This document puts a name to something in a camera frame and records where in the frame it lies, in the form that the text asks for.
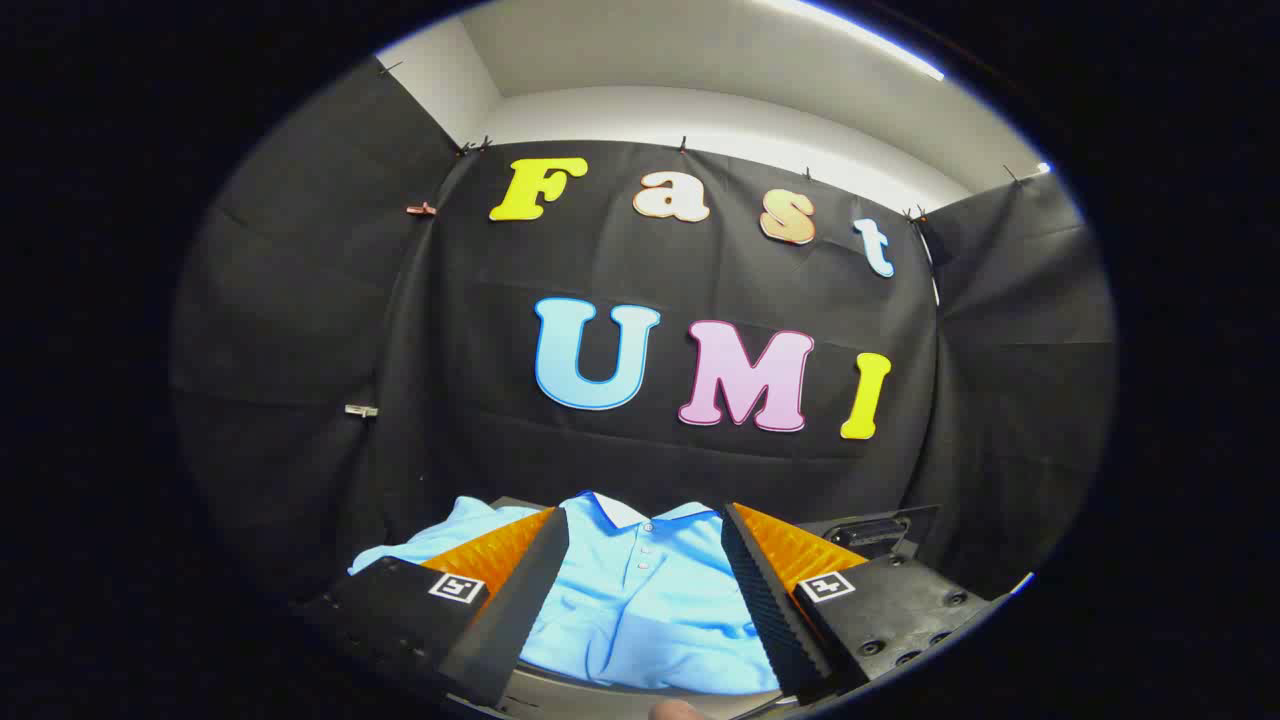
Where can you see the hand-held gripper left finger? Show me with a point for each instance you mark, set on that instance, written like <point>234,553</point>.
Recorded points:
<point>520,600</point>

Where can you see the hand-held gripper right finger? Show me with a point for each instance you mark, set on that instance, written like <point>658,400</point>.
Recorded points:
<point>770,600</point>

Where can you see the light blue polo shirt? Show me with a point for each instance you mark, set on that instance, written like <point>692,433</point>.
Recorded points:
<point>650,610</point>

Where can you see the grey cabinet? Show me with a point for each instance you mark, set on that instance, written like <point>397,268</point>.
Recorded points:
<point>600,695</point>

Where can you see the copper clip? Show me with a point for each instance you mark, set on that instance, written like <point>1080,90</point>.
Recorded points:
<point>421,209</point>

